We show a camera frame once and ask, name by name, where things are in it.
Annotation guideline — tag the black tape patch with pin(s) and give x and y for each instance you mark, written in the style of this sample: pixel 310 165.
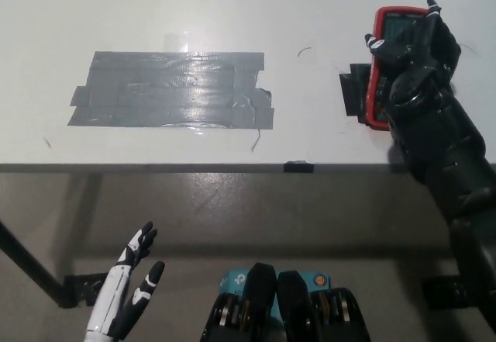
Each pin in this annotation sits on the black tape patch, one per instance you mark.
pixel 352 90

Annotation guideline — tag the black metal table leg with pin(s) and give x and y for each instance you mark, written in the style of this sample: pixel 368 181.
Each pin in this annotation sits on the black metal table leg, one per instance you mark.
pixel 23 256

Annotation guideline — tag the grey duct tape patch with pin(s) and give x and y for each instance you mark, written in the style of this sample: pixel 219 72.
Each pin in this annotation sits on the grey duct tape patch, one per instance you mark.
pixel 166 90

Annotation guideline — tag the red digital multimeter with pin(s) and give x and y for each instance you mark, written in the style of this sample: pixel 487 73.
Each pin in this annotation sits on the red digital multimeter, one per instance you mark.
pixel 375 86

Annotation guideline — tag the white and black left hand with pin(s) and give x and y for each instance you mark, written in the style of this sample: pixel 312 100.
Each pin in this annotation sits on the white and black left hand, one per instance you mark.
pixel 112 303

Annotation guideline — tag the black right hand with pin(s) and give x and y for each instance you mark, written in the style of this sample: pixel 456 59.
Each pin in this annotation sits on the black right hand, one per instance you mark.
pixel 430 59

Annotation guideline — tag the small black tape piece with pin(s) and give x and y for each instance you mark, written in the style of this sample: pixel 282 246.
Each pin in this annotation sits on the small black tape piece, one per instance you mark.
pixel 298 166

